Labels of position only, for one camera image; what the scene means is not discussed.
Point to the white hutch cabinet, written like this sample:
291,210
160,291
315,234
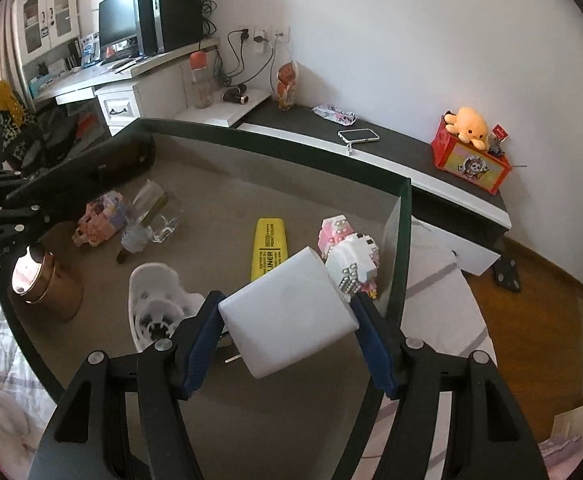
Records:
46,5

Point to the red printed box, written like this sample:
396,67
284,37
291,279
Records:
471,170

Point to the striped white quilt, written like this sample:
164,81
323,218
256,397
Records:
436,300

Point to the black computer tower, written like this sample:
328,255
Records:
171,15

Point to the orange octopus plush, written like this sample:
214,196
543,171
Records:
466,127

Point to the black white low cabinet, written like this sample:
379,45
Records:
411,160

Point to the pink lilac block toy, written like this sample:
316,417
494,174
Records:
99,217

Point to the bottle with orange cap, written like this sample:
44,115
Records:
200,82

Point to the white pink block toy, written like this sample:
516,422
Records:
351,260

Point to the beige curtain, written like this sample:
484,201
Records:
1,35

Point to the black computer monitor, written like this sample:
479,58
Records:
116,22

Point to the yellow highlighter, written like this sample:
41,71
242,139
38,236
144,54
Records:
267,240

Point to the black floor scale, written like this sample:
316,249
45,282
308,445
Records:
506,274

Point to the black office chair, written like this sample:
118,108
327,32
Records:
66,130

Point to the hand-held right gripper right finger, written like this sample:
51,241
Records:
376,350

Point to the blue white carton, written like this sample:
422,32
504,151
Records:
89,50

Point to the yellow cloth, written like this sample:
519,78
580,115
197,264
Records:
6,100

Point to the white desk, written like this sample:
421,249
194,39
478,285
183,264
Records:
71,80

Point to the black cylindrical device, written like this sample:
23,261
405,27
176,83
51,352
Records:
235,95

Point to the white wall sockets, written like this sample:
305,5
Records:
264,37

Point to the white charger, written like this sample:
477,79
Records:
286,320

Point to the white perforated holder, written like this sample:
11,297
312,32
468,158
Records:
151,290

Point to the purple patterned cloth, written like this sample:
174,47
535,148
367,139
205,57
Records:
561,455

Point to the rose gold cup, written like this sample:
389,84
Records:
56,285

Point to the white nightstand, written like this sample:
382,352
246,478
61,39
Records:
221,112

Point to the pink box with dark rim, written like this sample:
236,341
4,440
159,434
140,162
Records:
271,185

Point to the small figurines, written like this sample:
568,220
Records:
497,140

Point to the glass perfume bottle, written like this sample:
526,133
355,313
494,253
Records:
146,215

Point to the dark printed jacket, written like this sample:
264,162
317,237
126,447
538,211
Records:
11,140

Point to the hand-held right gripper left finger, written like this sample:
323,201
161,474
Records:
201,345

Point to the pink printed pouch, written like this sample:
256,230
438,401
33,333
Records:
334,113

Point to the black remote control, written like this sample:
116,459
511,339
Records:
96,165

